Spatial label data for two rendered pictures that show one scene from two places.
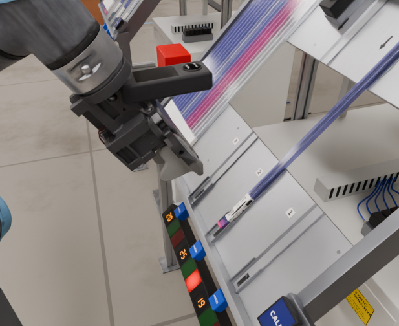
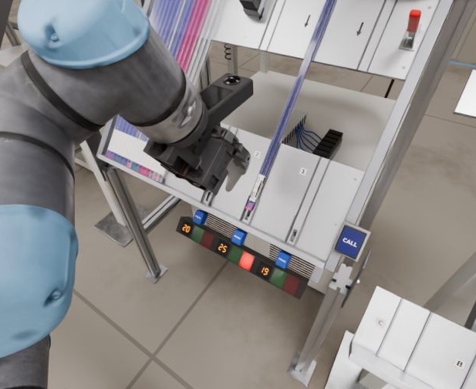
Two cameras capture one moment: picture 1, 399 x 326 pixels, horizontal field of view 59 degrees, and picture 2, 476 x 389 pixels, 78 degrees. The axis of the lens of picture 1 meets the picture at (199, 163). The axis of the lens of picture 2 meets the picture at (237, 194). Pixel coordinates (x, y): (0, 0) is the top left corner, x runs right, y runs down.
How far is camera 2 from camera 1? 0.27 m
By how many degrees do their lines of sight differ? 29
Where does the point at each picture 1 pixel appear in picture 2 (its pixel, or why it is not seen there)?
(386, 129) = (268, 92)
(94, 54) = (190, 92)
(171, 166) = (233, 176)
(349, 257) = (367, 177)
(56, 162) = not seen: outside the picture
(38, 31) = (152, 84)
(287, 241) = (312, 191)
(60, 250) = not seen: hidden behind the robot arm
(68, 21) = (170, 62)
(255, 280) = (303, 230)
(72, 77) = (175, 126)
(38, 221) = not seen: outside the picture
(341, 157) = (258, 123)
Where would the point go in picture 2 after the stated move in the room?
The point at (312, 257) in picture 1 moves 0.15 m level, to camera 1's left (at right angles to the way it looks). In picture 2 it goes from (339, 191) to (284, 231)
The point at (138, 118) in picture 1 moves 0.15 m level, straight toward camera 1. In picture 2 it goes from (213, 143) to (317, 197)
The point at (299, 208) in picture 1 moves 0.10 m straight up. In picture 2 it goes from (308, 165) to (317, 122)
